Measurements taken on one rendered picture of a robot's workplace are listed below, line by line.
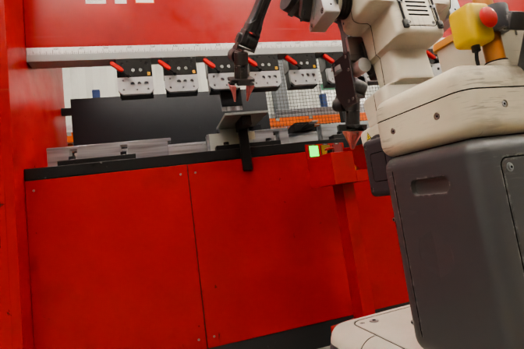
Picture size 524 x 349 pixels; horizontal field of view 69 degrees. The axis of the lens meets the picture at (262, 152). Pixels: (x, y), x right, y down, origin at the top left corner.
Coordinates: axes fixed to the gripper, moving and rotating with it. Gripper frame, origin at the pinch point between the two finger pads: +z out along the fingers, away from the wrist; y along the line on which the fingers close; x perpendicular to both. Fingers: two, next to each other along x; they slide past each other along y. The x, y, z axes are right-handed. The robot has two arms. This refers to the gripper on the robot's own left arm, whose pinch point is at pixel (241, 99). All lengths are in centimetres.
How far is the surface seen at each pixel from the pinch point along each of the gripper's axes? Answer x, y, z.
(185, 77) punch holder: -23.4, 20.1, -5.4
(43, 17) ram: -40, 77, -30
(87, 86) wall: -453, 119, 89
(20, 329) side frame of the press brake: 41, 85, 63
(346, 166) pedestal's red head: 37, -32, 18
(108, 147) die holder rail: -10, 55, 21
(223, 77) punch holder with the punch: -22.7, 2.9, -4.9
